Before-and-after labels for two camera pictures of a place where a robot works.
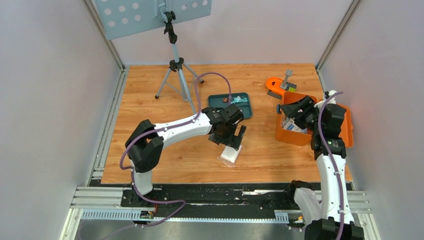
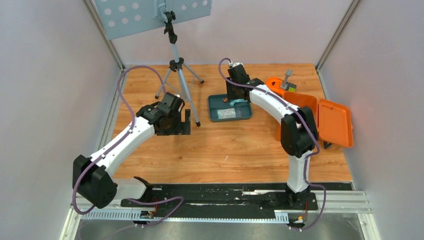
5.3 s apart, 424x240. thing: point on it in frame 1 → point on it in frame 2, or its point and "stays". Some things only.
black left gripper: x=235 y=143 → x=179 y=130
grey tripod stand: x=176 y=64 stays
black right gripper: x=306 y=105 → x=232 y=96
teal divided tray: x=216 y=101 stays
